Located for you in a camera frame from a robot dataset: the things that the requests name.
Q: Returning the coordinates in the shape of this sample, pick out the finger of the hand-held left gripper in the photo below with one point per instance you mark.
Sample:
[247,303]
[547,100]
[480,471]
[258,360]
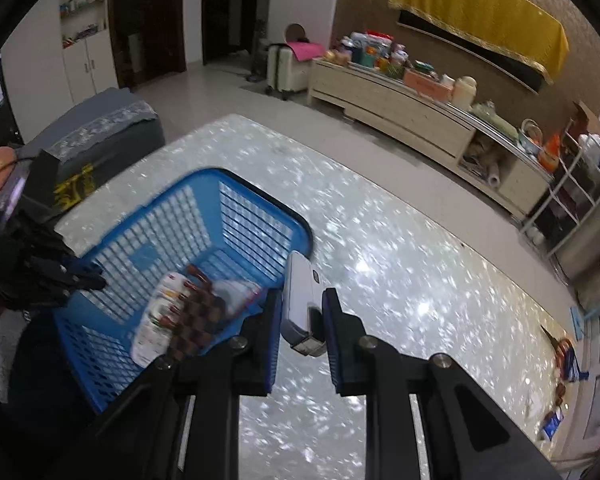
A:
[75,282]
[80,265]

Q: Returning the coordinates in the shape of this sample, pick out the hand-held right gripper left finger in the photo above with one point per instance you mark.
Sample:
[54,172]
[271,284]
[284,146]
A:
[272,340]

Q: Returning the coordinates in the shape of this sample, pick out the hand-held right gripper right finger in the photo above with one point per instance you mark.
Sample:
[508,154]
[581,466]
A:
[331,340]

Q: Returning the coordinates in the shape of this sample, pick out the white slim handheld device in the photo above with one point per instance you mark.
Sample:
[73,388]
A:
[300,290]

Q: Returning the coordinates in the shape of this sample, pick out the white charger plug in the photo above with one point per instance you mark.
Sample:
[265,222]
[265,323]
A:
[232,291]

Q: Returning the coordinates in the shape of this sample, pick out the brown checkered wallet case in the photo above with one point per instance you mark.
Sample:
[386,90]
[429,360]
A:
[195,325]

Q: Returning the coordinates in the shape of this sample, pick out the white remote control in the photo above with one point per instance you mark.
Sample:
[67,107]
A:
[155,320]

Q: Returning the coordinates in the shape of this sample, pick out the brown wooden massage comb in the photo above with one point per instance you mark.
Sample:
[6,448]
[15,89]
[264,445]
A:
[199,275]

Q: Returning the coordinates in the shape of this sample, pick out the blue plastic basket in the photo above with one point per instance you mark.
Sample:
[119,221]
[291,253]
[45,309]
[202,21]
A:
[180,195]

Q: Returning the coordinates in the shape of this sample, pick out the black bag yellow print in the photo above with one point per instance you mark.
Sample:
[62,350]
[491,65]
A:
[75,185]

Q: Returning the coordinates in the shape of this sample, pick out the person's dark blue pants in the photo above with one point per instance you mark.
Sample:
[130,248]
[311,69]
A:
[45,370]

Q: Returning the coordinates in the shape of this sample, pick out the grey sofa stool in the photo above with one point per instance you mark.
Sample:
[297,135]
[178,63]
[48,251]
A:
[105,125]

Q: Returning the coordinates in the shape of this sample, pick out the white paper roll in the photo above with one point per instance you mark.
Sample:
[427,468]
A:
[496,181]

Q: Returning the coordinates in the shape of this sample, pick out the cream tv cabinet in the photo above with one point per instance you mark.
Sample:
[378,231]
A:
[405,120]

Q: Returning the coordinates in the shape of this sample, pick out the blue and white packet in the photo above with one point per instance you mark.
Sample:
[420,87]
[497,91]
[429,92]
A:
[554,422]

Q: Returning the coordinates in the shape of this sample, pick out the blue patterned cloth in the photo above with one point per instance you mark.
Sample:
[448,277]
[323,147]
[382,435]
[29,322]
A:
[576,365]

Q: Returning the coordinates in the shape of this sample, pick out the blue flat mop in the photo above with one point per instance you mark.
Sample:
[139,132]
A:
[578,320]

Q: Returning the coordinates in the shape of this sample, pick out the white suitcase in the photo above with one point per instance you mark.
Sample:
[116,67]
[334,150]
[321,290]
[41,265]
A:
[287,72]

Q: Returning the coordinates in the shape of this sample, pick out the pink storage box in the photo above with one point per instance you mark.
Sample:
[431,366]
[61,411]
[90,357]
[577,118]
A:
[427,85]

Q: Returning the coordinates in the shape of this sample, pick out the green embroidered cushion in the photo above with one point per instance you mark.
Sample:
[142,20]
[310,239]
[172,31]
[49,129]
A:
[492,117]

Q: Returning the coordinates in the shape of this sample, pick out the white metal rack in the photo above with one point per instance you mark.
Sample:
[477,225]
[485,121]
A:
[570,195]

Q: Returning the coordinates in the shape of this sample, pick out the cream lidded jar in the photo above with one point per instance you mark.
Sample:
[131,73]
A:
[465,92]

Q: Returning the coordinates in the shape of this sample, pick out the orange plastic bag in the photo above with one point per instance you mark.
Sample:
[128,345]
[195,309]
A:
[551,155]

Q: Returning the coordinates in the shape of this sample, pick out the pink folded mat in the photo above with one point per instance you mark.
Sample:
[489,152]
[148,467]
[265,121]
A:
[305,50]

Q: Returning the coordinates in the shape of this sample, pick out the black television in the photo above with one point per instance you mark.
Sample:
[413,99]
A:
[470,45]

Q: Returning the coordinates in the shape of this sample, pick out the cardboard box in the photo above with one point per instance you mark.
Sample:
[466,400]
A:
[587,117]

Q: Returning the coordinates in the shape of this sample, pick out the yellow cloth cover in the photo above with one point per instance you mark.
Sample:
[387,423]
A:
[480,10]

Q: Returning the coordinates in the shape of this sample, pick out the white wall cabinet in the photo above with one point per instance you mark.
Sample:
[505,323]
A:
[87,50]

